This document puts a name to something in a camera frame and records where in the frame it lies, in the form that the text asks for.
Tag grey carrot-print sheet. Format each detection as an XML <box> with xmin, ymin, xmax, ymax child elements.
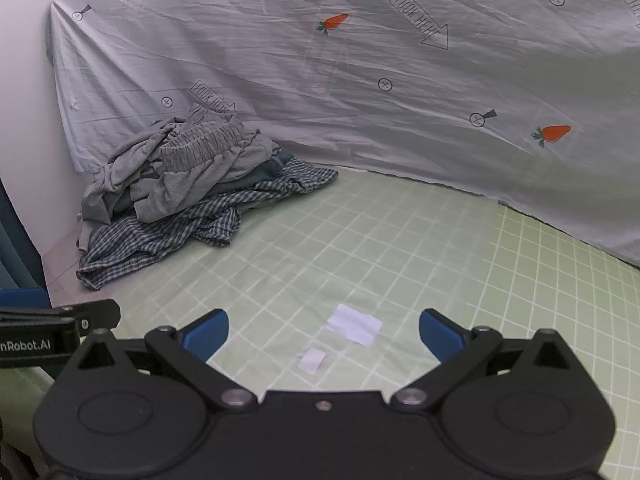
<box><xmin>47</xmin><ymin>0</ymin><xmax>640</xmax><ymax>266</ymax></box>

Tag light grey shirt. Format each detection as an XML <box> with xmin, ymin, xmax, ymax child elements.
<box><xmin>77</xmin><ymin>117</ymin><xmax>173</xmax><ymax>253</ymax></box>

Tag small white paper piece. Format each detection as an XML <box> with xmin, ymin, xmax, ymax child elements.
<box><xmin>295</xmin><ymin>347</ymin><xmax>327</xmax><ymax>375</ymax></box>

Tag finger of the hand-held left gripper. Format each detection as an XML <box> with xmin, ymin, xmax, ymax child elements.
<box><xmin>0</xmin><ymin>287</ymin><xmax>51</xmax><ymax>309</ymax></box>
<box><xmin>0</xmin><ymin>299</ymin><xmax>122</xmax><ymax>333</ymax></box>

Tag heather grey elastic-waist pants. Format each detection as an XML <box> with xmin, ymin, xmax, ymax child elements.
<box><xmin>132</xmin><ymin>104</ymin><xmax>281</xmax><ymax>223</ymax></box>

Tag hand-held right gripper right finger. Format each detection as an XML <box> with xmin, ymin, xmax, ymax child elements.
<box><xmin>390</xmin><ymin>308</ymin><xmax>581</xmax><ymax>413</ymax></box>

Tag large white paper piece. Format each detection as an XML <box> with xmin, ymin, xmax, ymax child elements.
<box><xmin>326</xmin><ymin>304</ymin><xmax>383</xmax><ymax>347</ymax></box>

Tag green grid bed sheet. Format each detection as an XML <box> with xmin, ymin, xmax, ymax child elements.
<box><xmin>0</xmin><ymin>167</ymin><xmax>640</xmax><ymax>480</ymax></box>

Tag blue plaid shirt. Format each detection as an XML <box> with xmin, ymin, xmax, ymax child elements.
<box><xmin>76</xmin><ymin>157</ymin><xmax>340</xmax><ymax>291</ymax></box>

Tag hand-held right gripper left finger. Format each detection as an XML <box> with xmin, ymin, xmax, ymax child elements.
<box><xmin>65</xmin><ymin>309</ymin><xmax>258</xmax><ymax>413</ymax></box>

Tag dark blue garment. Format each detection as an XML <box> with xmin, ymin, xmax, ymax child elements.
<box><xmin>112</xmin><ymin>150</ymin><xmax>298</xmax><ymax>213</ymax></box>

